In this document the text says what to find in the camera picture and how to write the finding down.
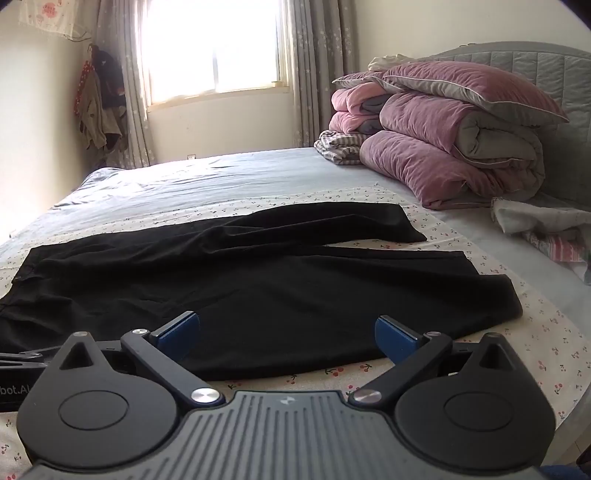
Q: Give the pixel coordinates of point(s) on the black pants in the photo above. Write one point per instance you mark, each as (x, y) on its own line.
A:
(277, 300)

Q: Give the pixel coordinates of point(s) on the purple folded quilt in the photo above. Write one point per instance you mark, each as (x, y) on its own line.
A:
(415, 157)

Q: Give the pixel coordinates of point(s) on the white floral hanging cloth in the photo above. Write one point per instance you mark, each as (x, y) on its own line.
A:
(51, 16)

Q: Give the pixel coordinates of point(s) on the pink folded blanket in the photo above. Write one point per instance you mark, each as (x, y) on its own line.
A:
(353, 104)

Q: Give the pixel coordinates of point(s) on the grey star print curtain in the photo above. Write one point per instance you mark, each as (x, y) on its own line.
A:
(318, 69)
(136, 115)

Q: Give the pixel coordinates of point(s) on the grey quilted headboard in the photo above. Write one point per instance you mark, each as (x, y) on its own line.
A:
(568, 78)

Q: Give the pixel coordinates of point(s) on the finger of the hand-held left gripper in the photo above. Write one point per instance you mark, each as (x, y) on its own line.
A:
(23, 358)

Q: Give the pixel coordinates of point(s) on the crumpled white patterned cloth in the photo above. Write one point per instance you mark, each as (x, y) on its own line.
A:
(545, 221)

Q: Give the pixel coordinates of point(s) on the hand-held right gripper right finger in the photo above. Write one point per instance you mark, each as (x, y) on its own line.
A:
(396, 339)

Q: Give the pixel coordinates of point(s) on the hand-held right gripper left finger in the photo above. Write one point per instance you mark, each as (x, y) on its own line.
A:
(178, 337)

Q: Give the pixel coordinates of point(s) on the purple pillow grey trim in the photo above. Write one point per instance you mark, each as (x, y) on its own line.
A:
(355, 81)
(461, 85)

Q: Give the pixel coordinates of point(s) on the hanging clothes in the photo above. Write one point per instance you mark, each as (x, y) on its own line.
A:
(99, 97)

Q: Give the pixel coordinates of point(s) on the pale blue bed sheet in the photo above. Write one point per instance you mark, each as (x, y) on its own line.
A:
(184, 180)

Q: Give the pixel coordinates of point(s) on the cherry print bed sheet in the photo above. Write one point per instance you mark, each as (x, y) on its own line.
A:
(531, 323)

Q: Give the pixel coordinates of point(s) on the window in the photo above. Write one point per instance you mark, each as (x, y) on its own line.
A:
(212, 46)

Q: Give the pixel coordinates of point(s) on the grey checked cloth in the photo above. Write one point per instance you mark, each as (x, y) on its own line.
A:
(334, 145)

